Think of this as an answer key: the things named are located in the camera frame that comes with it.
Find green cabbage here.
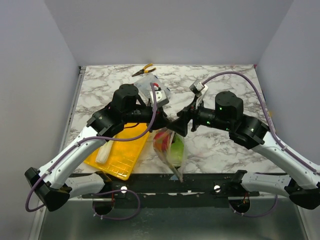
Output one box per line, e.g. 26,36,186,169
167,133,185,167

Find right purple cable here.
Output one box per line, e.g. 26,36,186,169
202,71,320,218

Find clear plastic screw box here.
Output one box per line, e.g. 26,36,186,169
133,73,172,102

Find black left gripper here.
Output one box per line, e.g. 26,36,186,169
123,103,172,133

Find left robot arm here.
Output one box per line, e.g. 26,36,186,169
24,82,170,212

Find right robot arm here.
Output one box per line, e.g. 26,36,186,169
167,91,320,210

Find white leek stalk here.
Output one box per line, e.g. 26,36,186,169
95,140,114,164

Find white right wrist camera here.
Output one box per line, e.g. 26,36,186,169
189,80,209,109

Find clear pink dotted zip bag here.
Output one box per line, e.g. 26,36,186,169
153,127,187,183

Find black metal base rail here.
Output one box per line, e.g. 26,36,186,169
83,171,259,209

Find red tomato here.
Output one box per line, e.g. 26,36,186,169
153,131,170,152

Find yellow plastic tray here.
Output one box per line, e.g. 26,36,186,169
84,132,150,181

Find yellow handled pliers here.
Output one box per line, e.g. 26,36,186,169
132,63,156,77

